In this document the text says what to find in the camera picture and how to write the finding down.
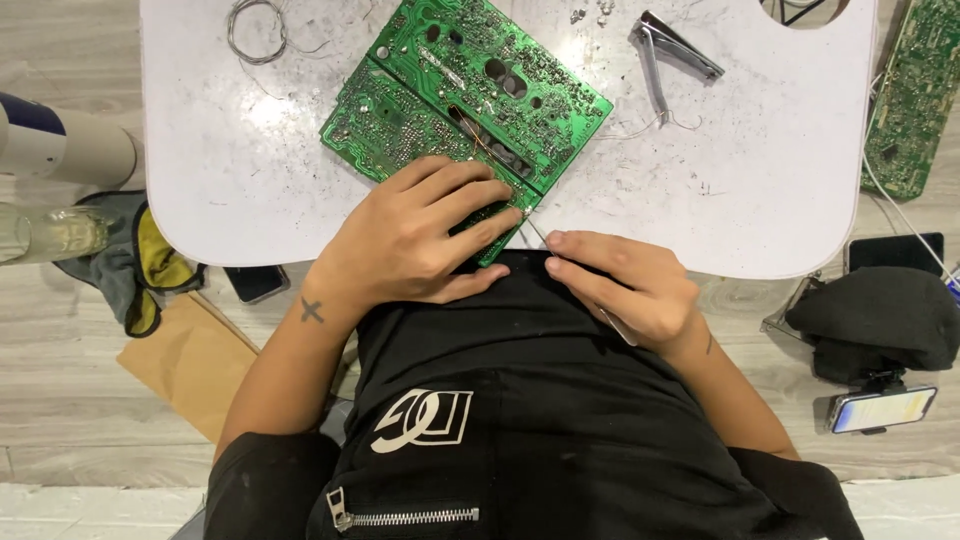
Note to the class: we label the person's right hand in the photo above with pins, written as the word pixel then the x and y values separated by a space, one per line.
pixel 645 296

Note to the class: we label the person's left hand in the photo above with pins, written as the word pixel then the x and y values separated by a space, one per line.
pixel 397 240

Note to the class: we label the narrow green circuit board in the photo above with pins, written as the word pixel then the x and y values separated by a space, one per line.
pixel 382 124

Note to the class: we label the thin metal probe tool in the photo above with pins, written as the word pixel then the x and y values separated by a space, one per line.
pixel 537 231

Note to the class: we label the flat metal plate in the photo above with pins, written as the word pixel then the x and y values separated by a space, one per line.
pixel 784 311

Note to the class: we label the person's black clothing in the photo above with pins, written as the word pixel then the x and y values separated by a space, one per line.
pixel 540 420

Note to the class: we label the wide green circuit board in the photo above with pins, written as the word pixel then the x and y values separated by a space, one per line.
pixel 495 75

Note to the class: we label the black cloth bundle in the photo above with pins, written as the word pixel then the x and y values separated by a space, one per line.
pixel 877 319

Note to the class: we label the brown paper envelope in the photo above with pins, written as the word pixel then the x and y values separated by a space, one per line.
pixel 195 360

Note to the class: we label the folding metal cutter tool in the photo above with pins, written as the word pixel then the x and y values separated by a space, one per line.
pixel 656 56

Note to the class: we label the black tablet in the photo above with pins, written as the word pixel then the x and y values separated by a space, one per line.
pixel 892 251

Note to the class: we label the phone in black holder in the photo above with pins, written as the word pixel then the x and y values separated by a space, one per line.
pixel 881 409

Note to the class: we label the grey and yellow cloth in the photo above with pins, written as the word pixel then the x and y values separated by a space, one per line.
pixel 124 262

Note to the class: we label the small solder scraps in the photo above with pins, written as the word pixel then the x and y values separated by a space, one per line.
pixel 577 13

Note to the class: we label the long green circuit board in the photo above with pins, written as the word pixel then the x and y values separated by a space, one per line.
pixel 911 97

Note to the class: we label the white and blue cylinder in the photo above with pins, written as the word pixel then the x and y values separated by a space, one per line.
pixel 67 146

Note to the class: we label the clear glass bottle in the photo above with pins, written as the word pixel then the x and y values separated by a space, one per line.
pixel 52 234

